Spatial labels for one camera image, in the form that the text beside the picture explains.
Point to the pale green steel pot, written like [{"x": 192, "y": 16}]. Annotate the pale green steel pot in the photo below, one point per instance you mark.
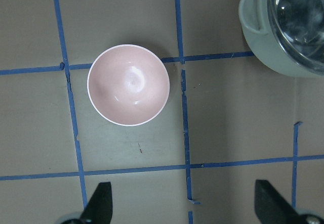
[{"x": 255, "y": 23}]

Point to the pink plastic bowl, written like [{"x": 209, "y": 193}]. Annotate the pink plastic bowl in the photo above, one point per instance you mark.
[{"x": 128, "y": 85}]

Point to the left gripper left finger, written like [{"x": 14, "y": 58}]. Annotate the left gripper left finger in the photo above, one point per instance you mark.
[{"x": 99, "y": 207}]

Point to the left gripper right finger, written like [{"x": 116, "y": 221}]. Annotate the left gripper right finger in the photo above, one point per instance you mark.
[{"x": 272, "y": 208}]

